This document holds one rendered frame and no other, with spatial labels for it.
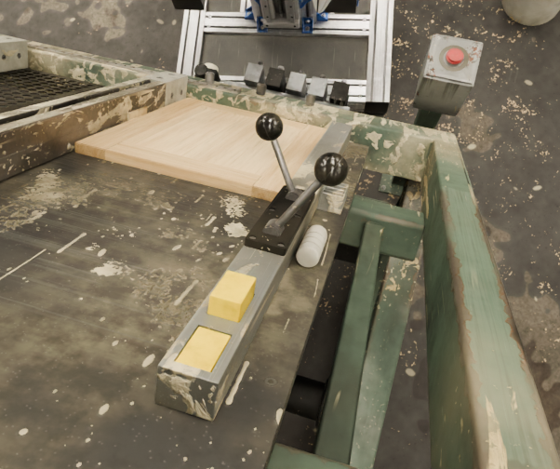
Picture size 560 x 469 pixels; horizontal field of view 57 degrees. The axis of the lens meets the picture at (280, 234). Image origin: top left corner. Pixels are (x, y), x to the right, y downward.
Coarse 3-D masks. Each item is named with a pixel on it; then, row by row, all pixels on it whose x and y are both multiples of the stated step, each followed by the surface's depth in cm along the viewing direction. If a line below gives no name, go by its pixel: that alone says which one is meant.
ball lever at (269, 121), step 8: (264, 120) 67; (272, 120) 67; (280, 120) 68; (256, 128) 68; (264, 128) 67; (272, 128) 67; (280, 128) 68; (264, 136) 68; (272, 136) 68; (272, 144) 70; (280, 152) 70; (280, 160) 70; (280, 168) 71; (288, 176) 71; (288, 184) 71; (288, 192) 72; (296, 192) 71
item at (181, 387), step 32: (352, 128) 123; (320, 192) 82; (256, 256) 57; (288, 256) 62; (256, 288) 51; (192, 320) 45; (224, 320) 46; (256, 320) 49; (224, 352) 42; (160, 384) 40; (192, 384) 39; (224, 384) 41
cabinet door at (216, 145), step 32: (128, 128) 98; (160, 128) 103; (192, 128) 106; (224, 128) 110; (288, 128) 120; (320, 128) 123; (128, 160) 86; (160, 160) 86; (192, 160) 88; (224, 160) 92; (256, 160) 95; (288, 160) 97; (256, 192) 82
